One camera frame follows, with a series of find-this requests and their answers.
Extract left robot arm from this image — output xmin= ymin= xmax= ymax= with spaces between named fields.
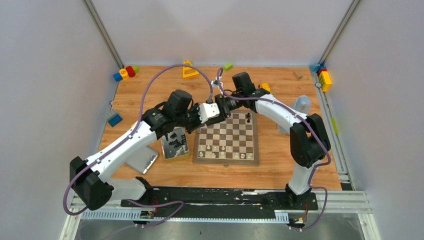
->
xmin=70 ymin=90 xmax=220 ymax=211

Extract brown wooden block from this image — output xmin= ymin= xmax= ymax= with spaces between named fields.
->
xmin=293 ymin=71 xmax=303 ymax=80

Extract wooden chess board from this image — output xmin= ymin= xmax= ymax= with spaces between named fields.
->
xmin=193 ymin=109 xmax=260 ymax=166

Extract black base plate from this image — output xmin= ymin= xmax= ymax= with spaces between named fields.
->
xmin=138 ymin=186 xmax=319 ymax=219

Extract toy car of bricks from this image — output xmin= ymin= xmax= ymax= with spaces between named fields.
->
xmin=258 ymin=83 xmax=272 ymax=93

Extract yellow triangle toy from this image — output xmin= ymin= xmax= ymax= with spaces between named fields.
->
xmin=182 ymin=66 xmax=200 ymax=80

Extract blue toy brick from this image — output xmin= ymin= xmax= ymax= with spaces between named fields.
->
xmin=104 ymin=109 xmax=123 ymax=128

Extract purple cable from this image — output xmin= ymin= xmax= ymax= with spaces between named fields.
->
xmin=62 ymin=63 xmax=215 ymax=229
xmin=215 ymin=67 xmax=332 ymax=232

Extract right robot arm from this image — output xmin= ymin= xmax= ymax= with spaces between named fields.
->
xmin=214 ymin=72 xmax=331 ymax=209

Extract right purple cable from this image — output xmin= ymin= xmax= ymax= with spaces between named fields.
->
xmin=215 ymin=67 xmax=332 ymax=232

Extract silver tin lid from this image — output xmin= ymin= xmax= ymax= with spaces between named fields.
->
xmin=125 ymin=146 xmax=159 ymax=175

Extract stacked colourful bricks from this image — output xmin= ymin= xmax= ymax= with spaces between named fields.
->
xmin=309 ymin=64 xmax=332 ymax=92

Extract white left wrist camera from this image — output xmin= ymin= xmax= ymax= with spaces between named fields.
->
xmin=198 ymin=103 xmax=220 ymax=126

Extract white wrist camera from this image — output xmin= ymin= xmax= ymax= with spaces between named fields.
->
xmin=211 ymin=79 xmax=223 ymax=89
xmin=198 ymin=103 xmax=220 ymax=126

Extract green block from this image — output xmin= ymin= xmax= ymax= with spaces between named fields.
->
xmin=223 ymin=62 xmax=234 ymax=71

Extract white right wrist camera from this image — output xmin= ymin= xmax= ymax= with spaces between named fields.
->
xmin=211 ymin=79 xmax=223 ymax=89

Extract gold metal tin box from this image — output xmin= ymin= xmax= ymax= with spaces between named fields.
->
xmin=160 ymin=127 xmax=191 ymax=163

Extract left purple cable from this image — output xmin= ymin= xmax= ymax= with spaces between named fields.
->
xmin=62 ymin=63 xmax=215 ymax=229

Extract colourful round blocks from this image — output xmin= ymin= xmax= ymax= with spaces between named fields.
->
xmin=112 ymin=65 xmax=140 ymax=82

